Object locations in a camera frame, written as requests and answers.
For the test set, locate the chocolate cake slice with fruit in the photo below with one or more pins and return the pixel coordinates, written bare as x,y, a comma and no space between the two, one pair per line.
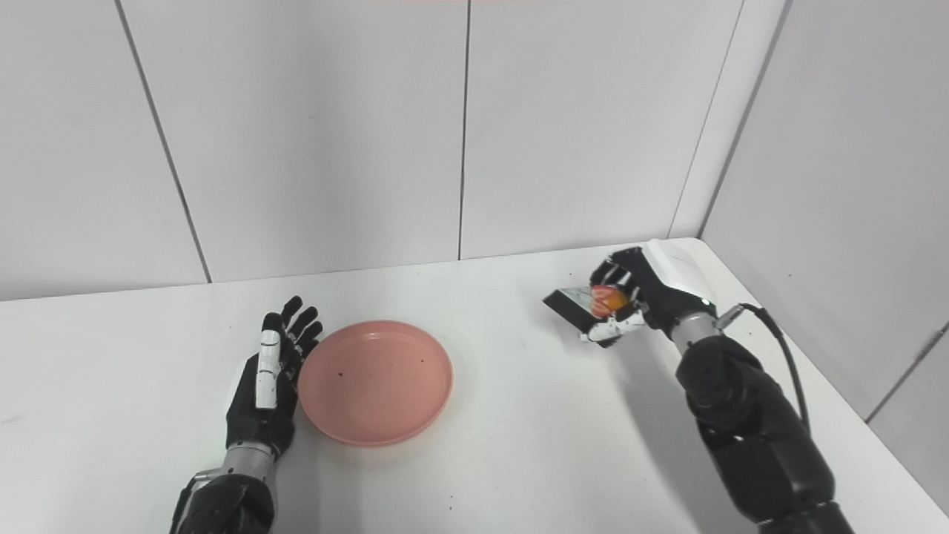
586,302

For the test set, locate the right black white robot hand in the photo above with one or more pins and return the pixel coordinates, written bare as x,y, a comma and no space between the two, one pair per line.
652,293

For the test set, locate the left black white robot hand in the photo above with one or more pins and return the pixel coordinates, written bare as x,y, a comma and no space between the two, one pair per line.
263,393

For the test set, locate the pink round plate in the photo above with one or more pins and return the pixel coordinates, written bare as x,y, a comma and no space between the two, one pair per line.
376,382

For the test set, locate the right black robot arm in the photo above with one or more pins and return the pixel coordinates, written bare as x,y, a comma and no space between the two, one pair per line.
749,423

